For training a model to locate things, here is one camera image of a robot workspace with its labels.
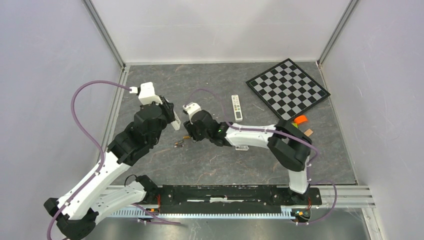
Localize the white battery cover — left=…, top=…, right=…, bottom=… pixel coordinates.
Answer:
left=235, top=145, right=249, bottom=151

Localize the white remote control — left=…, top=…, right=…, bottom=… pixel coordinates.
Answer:
left=171, top=111, right=181, bottom=131

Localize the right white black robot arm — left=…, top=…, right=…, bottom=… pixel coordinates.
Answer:
left=183, top=109, right=316, bottom=204

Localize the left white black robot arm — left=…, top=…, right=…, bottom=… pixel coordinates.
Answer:
left=44, top=96, right=181, bottom=240

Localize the small white remote with buttons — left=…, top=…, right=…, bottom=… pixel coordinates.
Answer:
left=231, top=94, right=243, bottom=122

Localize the black white checkerboard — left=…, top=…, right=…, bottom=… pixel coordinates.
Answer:
left=246, top=58, right=331, bottom=121

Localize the orange curved block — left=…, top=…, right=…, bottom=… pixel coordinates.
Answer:
left=293, top=115, right=309, bottom=125

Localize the tan wooden block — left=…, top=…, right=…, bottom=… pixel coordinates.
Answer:
left=304, top=128, right=314, bottom=137

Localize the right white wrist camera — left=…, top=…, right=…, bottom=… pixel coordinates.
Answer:
left=183, top=102, right=202, bottom=117

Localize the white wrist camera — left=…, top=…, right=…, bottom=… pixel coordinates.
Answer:
left=183, top=102, right=202, bottom=117
left=129, top=82, right=163, bottom=106

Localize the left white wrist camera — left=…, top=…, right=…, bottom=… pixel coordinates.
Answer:
left=129, top=82, right=163, bottom=106

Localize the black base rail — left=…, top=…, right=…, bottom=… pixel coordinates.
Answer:
left=137, top=184, right=323, bottom=214

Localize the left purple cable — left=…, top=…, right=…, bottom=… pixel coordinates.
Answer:
left=46, top=80, right=133, bottom=240

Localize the white slotted cable duct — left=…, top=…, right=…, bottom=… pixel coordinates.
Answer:
left=109, top=206, right=310, bottom=220

